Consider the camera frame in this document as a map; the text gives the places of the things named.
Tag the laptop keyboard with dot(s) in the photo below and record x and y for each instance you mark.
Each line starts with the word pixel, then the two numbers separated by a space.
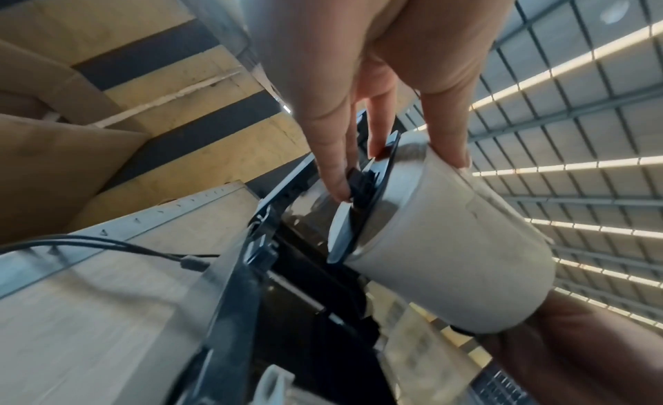
pixel 500 389

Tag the ceiling light strip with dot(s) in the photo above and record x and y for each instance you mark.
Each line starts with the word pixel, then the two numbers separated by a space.
pixel 611 272
pixel 570 168
pixel 570 61
pixel 611 307
pixel 595 229

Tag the white plastic clip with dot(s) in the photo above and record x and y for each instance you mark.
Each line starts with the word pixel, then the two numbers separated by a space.
pixel 272 385

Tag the brown cardboard box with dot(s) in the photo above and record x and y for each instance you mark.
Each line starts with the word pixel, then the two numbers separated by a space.
pixel 57 157

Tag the black metal frame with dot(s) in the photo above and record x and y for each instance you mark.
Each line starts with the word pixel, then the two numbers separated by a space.
pixel 233 280

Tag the person's right hand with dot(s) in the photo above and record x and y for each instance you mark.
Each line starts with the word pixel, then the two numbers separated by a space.
pixel 585 354

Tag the black tumbler lid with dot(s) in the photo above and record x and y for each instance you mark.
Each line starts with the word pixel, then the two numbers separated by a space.
pixel 370 190

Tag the person's left hand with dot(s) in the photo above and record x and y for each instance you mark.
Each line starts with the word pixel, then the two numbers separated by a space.
pixel 331 47

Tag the steel tumbler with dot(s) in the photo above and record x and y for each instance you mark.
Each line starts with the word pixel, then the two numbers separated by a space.
pixel 456 247

